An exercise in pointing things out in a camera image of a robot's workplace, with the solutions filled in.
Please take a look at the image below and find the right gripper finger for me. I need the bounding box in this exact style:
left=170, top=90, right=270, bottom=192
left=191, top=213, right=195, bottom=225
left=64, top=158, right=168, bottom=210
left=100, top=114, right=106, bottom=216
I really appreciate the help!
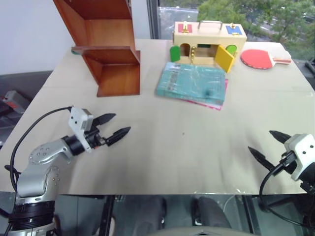
left=269, top=130, right=291, bottom=146
left=248, top=146, right=275, bottom=173

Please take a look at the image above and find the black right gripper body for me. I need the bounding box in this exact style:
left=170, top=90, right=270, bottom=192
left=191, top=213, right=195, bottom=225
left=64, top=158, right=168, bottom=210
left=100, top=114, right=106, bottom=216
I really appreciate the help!
left=270, top=150, right=299, bottom=177

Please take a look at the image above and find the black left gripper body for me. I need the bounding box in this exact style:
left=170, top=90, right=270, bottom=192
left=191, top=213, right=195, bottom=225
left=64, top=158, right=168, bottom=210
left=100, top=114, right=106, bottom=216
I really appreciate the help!
left=85, top=124, right=109, bottom=150

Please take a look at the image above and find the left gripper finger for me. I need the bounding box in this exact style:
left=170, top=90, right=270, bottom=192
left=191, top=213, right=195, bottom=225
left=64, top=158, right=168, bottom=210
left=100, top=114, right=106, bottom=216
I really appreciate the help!
left=105, top=126, right=131, bottom=148
left=92, top=113, right=117, bottom=129

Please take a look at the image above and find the brown wooden shelf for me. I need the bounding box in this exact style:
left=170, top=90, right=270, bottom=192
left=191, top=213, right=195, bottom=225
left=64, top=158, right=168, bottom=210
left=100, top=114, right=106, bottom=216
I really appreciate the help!
left=53, top=0, right=141, bottom=98

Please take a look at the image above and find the pink thin book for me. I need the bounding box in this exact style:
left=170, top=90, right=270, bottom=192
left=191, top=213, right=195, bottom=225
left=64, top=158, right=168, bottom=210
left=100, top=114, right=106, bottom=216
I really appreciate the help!
left=177, top=78, right=229, bottom=112

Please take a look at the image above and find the teal book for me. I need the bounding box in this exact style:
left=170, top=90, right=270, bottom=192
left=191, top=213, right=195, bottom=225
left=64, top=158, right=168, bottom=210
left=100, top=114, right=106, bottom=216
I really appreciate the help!
left=155, top=61, right=226, bottom=105

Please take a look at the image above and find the black table leg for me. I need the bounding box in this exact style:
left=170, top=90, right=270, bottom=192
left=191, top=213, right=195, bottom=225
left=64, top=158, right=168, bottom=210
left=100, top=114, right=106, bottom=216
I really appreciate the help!
left=242, top=195, right=261, bottom=236
left=92, top=194, right=116, bottom=236

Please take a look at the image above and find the red table tennis paddle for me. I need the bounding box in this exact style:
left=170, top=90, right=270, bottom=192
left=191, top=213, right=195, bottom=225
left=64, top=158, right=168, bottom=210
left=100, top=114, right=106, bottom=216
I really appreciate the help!
left=240, top=49, right=292, bottom=70

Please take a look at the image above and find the grey and red device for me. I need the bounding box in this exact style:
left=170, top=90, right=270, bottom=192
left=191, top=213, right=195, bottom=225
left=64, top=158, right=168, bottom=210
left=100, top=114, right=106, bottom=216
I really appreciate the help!
left=0, top=90, right=25, bottom=115

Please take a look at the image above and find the dark green arched door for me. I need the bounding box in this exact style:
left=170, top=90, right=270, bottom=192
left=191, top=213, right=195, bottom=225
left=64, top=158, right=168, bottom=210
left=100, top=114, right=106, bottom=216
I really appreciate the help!
left=169, top=45, right=181, bottom=63

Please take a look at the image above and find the grey rounded robot torso edge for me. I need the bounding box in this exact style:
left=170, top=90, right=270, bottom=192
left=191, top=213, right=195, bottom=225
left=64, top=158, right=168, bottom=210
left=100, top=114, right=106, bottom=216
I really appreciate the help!
left=147, top=227, right=254, bottom=236

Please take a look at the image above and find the yellow wooden box door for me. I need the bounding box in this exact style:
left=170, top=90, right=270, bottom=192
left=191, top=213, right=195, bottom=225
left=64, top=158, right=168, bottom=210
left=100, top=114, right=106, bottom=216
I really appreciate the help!
left=215, top=45, right=235, bottom=74

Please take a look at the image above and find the light green arched door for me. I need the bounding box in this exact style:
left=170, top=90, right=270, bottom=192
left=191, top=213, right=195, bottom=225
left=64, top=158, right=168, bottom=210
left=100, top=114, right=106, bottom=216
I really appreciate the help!
left=225, top=44, right=237, bottom=57

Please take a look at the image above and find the blue panel with brass latch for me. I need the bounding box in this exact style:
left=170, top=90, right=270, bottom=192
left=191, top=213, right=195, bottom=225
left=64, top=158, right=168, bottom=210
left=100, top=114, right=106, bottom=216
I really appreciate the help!
left=225, top=23, right=244, bottom=36

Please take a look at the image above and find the red panel with brass latch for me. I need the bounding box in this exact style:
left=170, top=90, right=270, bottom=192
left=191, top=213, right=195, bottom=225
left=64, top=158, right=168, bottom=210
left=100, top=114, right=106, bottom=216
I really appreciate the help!
left=178, top=21, right=194, bottom=34

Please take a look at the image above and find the pale wooden lock box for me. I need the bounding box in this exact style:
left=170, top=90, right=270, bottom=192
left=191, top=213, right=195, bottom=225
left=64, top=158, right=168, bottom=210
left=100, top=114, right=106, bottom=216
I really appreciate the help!
left=172, top=20, right=248, bottom=68

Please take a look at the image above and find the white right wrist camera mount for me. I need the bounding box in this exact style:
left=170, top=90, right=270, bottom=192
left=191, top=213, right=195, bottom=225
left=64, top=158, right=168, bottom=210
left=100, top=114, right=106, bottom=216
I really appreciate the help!
left=283, top=133, right=315, bottom=182

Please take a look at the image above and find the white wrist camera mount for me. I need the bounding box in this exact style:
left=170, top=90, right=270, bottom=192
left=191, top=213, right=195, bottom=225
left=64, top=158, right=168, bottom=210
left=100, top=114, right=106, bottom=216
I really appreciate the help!
left=68, top=106, right=95, bottom=154
left=283, top=133, right=315, bottom=182

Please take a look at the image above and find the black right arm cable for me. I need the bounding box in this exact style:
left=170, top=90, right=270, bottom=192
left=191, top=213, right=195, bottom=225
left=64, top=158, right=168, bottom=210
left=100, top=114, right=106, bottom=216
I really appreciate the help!
left=258, top=151, right=315, bottom=228

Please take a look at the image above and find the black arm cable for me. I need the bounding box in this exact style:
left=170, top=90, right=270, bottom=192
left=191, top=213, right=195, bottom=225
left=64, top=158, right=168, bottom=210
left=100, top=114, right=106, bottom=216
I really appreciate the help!
left=258, top=151, right=315, bottom=228
left=4, top=106, right=74, bottom=195

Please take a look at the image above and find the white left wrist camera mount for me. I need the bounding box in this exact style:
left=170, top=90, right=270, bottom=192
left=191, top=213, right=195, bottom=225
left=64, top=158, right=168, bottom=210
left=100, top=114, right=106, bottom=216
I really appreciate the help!
left=68, top=106, right=95, bottom=154

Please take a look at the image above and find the thin white cable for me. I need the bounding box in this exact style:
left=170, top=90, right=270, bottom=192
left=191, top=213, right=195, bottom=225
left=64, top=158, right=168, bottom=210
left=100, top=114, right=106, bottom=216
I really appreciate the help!
left=222, top=195, right=237, bottom=215

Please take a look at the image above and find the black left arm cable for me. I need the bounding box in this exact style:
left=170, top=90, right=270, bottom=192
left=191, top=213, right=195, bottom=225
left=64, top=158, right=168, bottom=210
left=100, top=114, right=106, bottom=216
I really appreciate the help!
left=4, top=106, right=74, bottom=195

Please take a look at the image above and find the dark window frame post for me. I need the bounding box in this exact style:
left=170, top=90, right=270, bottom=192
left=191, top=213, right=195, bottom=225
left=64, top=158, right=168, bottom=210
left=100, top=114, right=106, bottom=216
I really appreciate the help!
left=147, top=0, right=159, bottom=40

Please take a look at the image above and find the metal box carry handle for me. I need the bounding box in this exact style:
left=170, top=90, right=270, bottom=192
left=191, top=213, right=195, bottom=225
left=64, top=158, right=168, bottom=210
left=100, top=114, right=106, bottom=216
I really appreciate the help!
left=198, top=20, right=223, bottom=31

